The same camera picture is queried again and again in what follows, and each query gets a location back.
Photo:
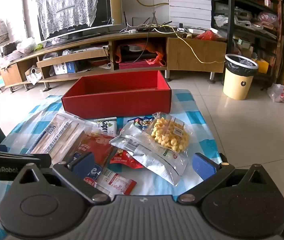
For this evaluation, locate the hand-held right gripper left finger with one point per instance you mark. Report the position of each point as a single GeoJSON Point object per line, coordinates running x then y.
{"type": "Point", "coordinates": [80, 165]}

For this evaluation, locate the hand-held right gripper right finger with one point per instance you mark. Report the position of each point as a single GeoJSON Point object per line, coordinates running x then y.
{"type": "Point", "coordinates": [203, 166]}

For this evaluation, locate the blue snack packet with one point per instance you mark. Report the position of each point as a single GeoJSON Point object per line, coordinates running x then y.
{"type": "Point", "coordinates": [97, 172]}

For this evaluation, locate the large red snack packet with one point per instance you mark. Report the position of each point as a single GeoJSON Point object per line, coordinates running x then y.
{"type": "Point", "coordinates": [99, 145]}

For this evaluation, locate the clear long wafer packet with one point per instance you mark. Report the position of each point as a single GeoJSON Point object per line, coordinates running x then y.
{"type": "Point", "coordinates": [57, 137]}

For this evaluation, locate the red white snack packet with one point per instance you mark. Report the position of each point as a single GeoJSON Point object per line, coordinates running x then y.
{"type": "Point", "coordinates": [115, 182]}

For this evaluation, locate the green white snack packet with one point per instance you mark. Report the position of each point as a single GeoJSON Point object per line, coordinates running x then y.
{"type": "Point", "coordinates": [105, 127]}

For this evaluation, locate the small red snack packet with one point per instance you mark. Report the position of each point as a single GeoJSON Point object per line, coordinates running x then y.
{"type": "Point", "coordinates": [125, 159]}

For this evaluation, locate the clear bag of yellow puffs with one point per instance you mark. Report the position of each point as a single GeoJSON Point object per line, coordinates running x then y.
{"type": "Point", "coordinates": [169, 135]}

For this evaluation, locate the silver foil packet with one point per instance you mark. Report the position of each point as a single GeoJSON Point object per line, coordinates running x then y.
{"type": "Point", "coordinates": [154, 162]}

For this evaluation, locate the blue colourful candy packet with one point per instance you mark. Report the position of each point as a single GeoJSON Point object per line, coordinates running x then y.
{"type": "Point", "coordinates": [138, 122]}

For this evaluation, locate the red cardboard box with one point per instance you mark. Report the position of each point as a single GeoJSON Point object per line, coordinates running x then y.
{"type": "Point", "coordinates": [117, 102]}

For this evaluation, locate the blue white checked cloth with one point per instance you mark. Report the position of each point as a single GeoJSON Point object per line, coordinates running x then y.
{"type": "Point", "coordinates": [199, 120]}

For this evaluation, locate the paper bag with tape roll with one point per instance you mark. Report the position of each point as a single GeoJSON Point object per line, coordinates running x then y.
{"type": "Point", "coordinates": [33, 75]}

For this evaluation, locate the beige trash bin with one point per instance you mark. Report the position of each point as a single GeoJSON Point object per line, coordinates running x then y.
{"type": "Point", "coordinates": [238, 87]}

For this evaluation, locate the white blue carton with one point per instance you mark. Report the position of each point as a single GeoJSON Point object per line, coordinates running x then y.
{"type": "Point", "coordinates": [64, 68]}

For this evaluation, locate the wicker basket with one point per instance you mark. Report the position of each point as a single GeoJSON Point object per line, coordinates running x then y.
{"type": "Point", "coordinates": [9, 48]}

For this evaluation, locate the crumpled white plastic bag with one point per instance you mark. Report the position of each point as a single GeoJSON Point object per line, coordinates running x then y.
{"type": "Point", "coordinates": [25, 45]}

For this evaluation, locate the black bin liner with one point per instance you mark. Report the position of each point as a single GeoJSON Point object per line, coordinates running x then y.
{"type": "Point", "coordinates": [242, 66]}

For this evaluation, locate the wooden television stand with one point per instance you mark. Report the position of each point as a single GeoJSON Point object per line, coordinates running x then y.
{"type": "Point", "coordinates": [194, 52]}

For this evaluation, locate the flat red box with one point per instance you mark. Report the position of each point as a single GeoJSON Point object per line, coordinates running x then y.
{"type": "Point", "coordinates": [142, 65]}

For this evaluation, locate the orange plastic bag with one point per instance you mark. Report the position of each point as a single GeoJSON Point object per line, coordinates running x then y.
{"type": "Point", "coordinates": [158, 57]}

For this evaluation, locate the black media player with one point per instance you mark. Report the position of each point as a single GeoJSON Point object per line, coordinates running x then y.
{"type": "Point", "coordinates": [137, 55]}

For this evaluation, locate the red plastic bag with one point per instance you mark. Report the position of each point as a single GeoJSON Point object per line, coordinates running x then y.
{"type": "Point", "coordinates": [207, 35]}

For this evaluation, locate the black shelving rack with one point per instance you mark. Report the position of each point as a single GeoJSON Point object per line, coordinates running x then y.
{"type": "Point", "coordinates": [247, 27]}

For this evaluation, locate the white lace cloth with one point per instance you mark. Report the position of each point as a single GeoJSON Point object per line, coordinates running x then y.
{"type": "Point", "coordinates": [67, 2]}

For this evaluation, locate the white slatted panel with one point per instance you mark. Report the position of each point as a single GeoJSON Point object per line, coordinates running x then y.
{"type": "Point", "coordinates": [189, 2]}

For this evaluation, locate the flat screen television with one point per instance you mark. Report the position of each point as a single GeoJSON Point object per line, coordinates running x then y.
{"type": "Point", "coordinates": [107, 2]}

